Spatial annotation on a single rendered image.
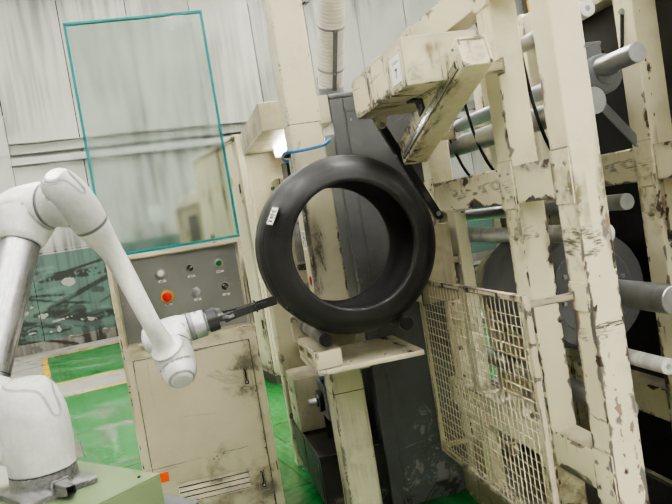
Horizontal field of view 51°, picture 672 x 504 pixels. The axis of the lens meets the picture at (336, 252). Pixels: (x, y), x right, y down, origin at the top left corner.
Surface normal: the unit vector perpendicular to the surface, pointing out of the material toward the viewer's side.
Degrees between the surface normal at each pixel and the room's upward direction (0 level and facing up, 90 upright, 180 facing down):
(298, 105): 90
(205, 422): 91
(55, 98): 90
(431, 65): 90
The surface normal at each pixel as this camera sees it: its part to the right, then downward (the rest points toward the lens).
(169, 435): 0.22, 0.02
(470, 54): 0.15, -0.29
